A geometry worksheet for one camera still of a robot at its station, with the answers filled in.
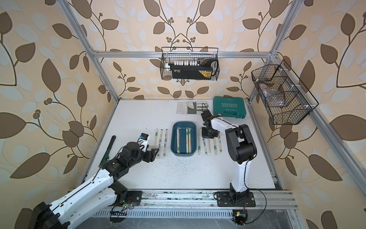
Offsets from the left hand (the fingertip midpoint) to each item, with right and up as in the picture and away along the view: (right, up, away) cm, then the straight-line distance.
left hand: (153, 147), depth 81 cm
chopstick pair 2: (+1, -1, +15) cm, 15 cm away
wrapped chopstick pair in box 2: (+19, +1, +15) cm, 25 cm away
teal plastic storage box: (+16, +10, +22) cm, 29 cm away
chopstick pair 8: (+13, +1, +14) cm, 19 cm away
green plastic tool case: (+54, +24, +28) cm, 65 cm away
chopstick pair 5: (+32, -1, +15) cm, 35 cm away
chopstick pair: (+5, -1, +14) cm, 15 cm away
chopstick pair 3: (-3, +3, +18) cm, 18 cm away
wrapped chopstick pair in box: (+21, +1, +15) cm, 26 cm away
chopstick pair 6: (+34, -2, +13) cm, 36 cm away
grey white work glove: (+22, +24, +34) cm, 48 cm away
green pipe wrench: (-32, -8, +8) cm, 34 cm away
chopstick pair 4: (+28, 0, +15) cm, 31 cm away
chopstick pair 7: (+38, -2, +13) cm, 40 cm away
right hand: (+34, +3, +18) cm, 39 cm away
